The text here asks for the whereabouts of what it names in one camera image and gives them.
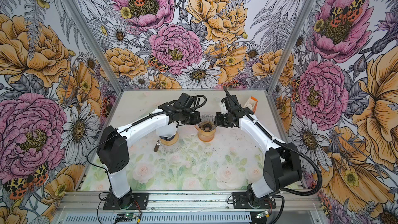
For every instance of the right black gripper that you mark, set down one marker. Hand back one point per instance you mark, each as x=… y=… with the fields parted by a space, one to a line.
x=217 y=121

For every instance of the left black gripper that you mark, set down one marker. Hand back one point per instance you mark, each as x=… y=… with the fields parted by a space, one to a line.
x=196 y=120

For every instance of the coffee filter pack orange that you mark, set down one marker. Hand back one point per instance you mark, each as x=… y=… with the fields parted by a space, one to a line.
x=251 y=104

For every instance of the white paper coffee filter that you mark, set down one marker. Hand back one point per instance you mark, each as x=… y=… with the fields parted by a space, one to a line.
x=167 y=131

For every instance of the grey ribbed dripper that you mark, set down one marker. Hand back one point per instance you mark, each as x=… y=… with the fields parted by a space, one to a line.
x=207 y=122

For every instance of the wooden ring holder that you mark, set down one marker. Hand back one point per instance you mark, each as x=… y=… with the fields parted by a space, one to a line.
x=169 y=141

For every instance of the clear glass carafe brown handle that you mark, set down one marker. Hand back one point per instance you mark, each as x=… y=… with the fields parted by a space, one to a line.
x=166 y=147

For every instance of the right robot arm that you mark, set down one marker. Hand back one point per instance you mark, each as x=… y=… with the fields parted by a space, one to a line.
x=281 y=167

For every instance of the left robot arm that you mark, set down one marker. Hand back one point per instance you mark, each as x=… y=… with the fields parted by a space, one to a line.
x=113 y=147

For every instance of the orange glass pitcher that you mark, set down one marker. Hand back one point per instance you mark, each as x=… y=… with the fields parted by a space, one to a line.
x=206 y=132

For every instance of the green circuit board right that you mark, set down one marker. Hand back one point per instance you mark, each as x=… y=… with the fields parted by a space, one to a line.
x=263 y=214

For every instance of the green circuit board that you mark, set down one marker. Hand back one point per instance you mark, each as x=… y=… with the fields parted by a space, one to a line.
x=263 y=214
x=126 y=217

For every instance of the green circuit board left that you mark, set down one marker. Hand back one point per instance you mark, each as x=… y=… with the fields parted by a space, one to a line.
x=126 y=217

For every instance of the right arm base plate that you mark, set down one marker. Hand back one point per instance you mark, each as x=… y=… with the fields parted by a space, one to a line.
x=246 y=200

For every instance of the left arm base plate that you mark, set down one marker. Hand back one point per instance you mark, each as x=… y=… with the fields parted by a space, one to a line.
x=136 y=200

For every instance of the aluminium front rail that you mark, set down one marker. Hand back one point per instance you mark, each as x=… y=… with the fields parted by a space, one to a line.
x=177 y=201

